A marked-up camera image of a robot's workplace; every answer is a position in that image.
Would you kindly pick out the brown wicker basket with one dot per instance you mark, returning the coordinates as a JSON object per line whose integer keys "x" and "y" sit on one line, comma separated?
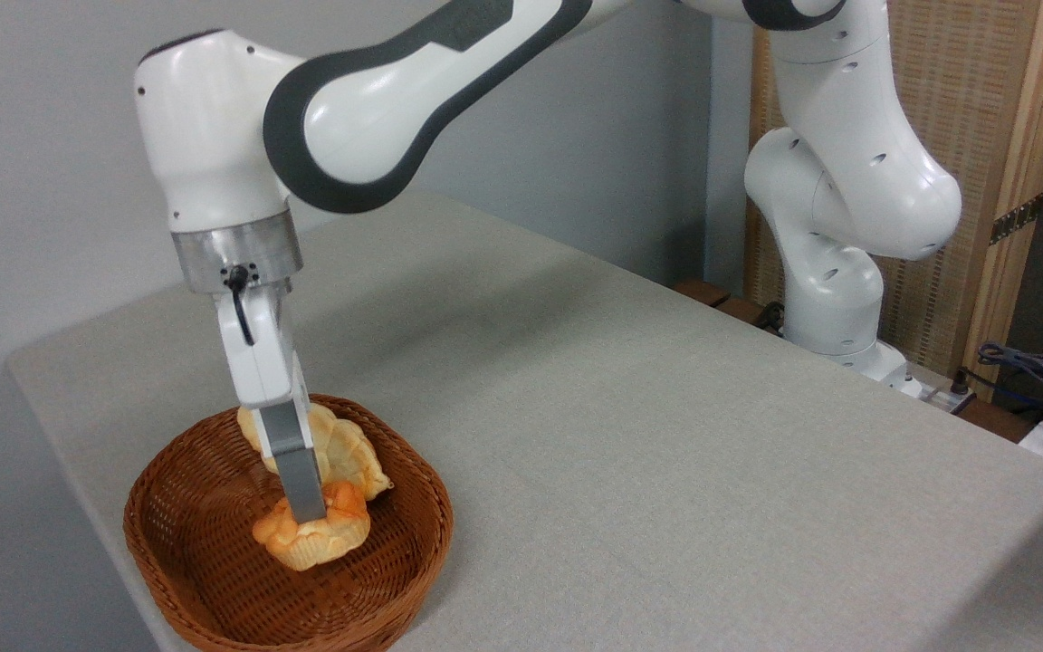
{"x": 205, "y": 561}

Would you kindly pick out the brown wooden base board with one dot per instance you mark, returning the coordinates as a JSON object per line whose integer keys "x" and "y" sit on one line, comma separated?
{"x": 703, "y": 292}

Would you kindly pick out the black screen hinge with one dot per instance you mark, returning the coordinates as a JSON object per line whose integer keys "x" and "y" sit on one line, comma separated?
{"x": 1017, "y": 218}

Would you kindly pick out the round orange bread roll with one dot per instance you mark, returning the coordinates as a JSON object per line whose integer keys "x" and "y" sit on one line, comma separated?
{"x": 322, "y": 543}

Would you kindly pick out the long pale bread loaf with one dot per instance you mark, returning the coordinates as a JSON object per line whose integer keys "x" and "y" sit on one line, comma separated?
{"x": 351, "y": 453}

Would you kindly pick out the wooden rattan folding screen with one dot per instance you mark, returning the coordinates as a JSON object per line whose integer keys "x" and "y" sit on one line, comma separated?
{"x": 983, "y": 91}

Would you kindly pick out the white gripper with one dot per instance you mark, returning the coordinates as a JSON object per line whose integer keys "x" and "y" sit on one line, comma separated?
{"x": 263, "y": 362}

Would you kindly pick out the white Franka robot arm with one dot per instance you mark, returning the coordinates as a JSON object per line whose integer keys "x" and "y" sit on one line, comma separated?
{"x": 214, "y": 136}

